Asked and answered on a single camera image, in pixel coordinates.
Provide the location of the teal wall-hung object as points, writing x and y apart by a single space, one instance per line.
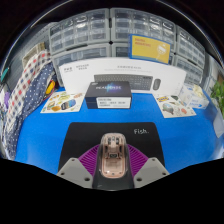
4 74

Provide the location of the red blue checkered cloth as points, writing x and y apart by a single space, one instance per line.
25 83

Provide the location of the white woven basket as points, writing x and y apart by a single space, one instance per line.
32 53

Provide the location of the purple object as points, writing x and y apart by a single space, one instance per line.
6 100

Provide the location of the white tissue pack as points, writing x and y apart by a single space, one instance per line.
193 96

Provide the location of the black mouse pad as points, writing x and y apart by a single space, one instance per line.
83 136

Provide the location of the white keyboard packaging box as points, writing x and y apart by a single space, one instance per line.
76 71

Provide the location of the green potted plant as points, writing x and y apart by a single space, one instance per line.
218 96

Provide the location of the illustrated sticker sheet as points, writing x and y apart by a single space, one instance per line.
175 106
61 102

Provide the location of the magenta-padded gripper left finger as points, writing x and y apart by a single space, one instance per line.
73 170

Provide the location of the pink transparent computer mouse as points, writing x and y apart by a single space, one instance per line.
113 160

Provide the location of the small dark labelled box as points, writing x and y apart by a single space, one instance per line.
106 95

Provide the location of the grey small-drawer cabinet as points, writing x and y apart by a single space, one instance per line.
191 53
143 23
80 30

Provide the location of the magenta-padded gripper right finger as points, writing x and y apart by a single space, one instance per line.
151 170

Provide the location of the yellow red tool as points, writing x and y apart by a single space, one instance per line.
50 87

